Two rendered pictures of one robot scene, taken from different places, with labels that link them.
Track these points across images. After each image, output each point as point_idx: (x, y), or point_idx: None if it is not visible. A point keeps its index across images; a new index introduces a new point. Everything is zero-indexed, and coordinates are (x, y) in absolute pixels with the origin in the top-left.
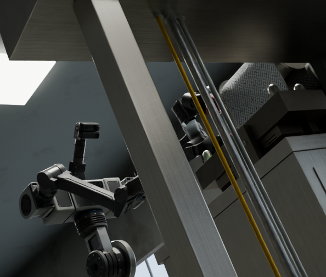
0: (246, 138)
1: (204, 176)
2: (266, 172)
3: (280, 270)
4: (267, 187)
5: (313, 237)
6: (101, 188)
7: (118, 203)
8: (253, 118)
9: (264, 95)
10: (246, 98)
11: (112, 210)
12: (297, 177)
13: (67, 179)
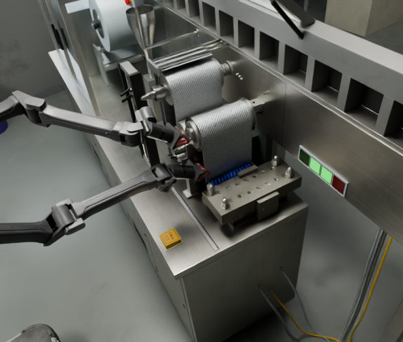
0: (277, 200)
1: (228, 217)
2: (290, 220)
3: (271, 258)
4: (286, 226)
5: (294, 242)
6: (20, 224)
7: (59, 235)
8: (281, 188)
9: (235, 146)
10: (221, 146)
11: (43, 241)
12: (303, 221)
13: None
